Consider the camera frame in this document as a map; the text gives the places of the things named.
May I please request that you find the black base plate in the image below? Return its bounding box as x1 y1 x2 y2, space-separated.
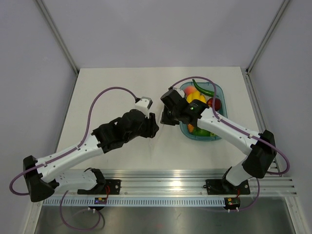
77 179 121 195
203 179 251 195

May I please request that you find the teal plastic tray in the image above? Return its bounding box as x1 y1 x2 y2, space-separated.
176 81 229 142

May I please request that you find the red apple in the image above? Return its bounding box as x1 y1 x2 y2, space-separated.
207 98 222 111

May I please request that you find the orange carrot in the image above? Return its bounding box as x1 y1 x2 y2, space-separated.
187 124 195 133

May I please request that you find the left aluminium frame post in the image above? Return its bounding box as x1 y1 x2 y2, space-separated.
34 0 79 77

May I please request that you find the aluminium frame post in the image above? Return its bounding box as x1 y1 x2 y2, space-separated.
34 0 79 77
246 0 292 75

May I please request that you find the green chili pepper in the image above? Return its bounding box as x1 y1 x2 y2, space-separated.
192 79 215 97

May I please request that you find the green bell pepper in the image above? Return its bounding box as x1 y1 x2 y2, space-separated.
192 128 211 137

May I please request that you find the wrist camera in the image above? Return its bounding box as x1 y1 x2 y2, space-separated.
135 97 153 117
175 88 185 98

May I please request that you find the clear zip top bag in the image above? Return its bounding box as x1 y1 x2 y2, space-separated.
149 103 164 157

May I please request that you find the orange peach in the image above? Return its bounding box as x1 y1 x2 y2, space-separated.
183 85 197 97

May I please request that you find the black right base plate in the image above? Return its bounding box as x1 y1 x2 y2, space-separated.
203 179 251 195

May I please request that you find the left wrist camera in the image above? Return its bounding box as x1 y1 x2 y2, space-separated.
135 97 153 117

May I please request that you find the yellow banana bunch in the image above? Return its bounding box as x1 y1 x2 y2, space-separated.
186 92 206 103

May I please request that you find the white slotted cable duct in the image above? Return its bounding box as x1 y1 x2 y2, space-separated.
43 197 225 207

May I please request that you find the aluminium mounting rail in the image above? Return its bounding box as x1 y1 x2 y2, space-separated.
102 169 297 197

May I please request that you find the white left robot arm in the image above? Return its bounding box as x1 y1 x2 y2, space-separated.
23 109 159 202

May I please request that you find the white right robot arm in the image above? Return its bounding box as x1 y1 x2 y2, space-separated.
160 89 276 195

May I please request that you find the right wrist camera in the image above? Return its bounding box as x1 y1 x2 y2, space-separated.
175 88 185 98

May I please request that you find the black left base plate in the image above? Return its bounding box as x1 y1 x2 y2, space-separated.
77 179 121 195

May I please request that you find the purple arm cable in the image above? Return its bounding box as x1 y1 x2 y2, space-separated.
169 76 291 175
9 86 138 196

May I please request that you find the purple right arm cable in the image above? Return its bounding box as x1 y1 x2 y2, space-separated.
169 76 291 175

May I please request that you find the right aluminium frame post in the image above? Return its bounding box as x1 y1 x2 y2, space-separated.
246 0 292 75

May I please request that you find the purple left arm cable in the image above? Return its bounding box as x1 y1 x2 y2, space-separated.
9 86 138 196

